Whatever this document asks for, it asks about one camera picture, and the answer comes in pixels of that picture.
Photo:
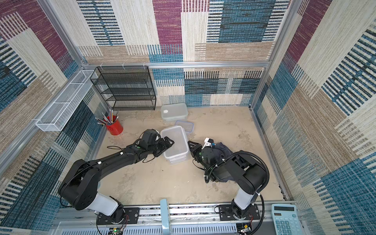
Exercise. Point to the large clear plastic lunch box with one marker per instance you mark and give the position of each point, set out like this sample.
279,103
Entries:
179,151

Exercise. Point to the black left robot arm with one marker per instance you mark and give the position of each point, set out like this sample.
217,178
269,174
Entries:
80,186

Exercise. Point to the small blue-rimmed lunch box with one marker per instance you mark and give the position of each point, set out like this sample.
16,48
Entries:
187,126

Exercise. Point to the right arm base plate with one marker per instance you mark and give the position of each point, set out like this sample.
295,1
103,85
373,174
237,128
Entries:
228,212

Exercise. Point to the lidded green-tinted lunch box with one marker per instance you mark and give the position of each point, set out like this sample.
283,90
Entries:
173,112

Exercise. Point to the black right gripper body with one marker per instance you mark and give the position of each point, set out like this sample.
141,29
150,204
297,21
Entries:
197,150

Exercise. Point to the light blue calculator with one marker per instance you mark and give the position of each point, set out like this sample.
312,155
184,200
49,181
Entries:
285,219

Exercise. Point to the dark blue cloth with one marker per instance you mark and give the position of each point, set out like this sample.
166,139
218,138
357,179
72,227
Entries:
220,174

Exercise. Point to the white mesh wall basket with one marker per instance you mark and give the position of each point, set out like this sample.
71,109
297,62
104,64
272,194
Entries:
61,110

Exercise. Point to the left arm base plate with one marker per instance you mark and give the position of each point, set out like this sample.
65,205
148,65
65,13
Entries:
120,216

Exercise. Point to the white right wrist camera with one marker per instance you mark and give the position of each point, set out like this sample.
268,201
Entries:
208,142

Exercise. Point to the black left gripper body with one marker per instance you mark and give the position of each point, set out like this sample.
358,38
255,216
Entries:
159,149

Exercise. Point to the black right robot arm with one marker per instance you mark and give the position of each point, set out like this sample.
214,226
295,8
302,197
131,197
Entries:
220,164

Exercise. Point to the red pen cup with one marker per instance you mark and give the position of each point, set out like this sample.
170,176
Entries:
115,128

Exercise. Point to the black mesh shelf rack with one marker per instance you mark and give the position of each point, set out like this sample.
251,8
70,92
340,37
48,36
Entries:
125,88

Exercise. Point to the light blue rail clamp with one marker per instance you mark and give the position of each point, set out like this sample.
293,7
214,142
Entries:
165,217

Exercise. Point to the aluminium front rail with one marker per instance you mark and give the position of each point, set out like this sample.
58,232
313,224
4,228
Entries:
185,219

